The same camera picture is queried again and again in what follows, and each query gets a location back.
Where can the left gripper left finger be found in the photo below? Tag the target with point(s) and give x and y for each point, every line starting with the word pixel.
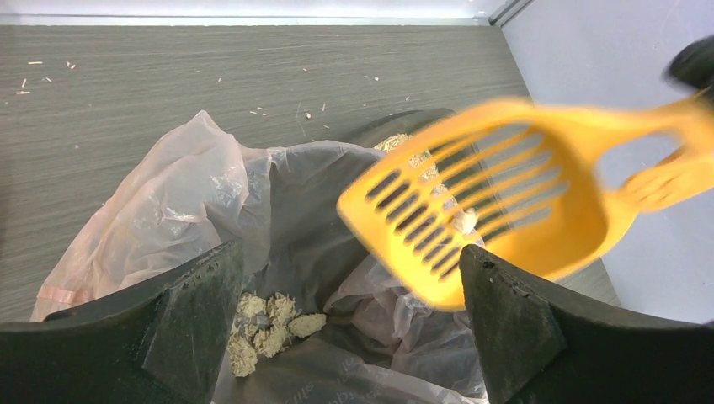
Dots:
pixel 159 341

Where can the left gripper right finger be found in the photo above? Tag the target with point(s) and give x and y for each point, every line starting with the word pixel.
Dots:
pixel 539 342

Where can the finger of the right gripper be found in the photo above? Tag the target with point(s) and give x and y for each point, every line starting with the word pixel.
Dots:
pixel 693 67

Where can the translucent trash bag liner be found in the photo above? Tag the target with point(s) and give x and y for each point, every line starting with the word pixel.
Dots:
pixel 197 188

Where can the orange plastic litter scoop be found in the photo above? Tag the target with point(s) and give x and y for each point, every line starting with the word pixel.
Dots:
pixel 521 178

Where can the dark translucent litter box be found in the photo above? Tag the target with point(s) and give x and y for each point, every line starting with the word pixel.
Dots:
pixel 592 281

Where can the clumped litter waste pile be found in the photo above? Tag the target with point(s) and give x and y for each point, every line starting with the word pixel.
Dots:
pixel 263 328

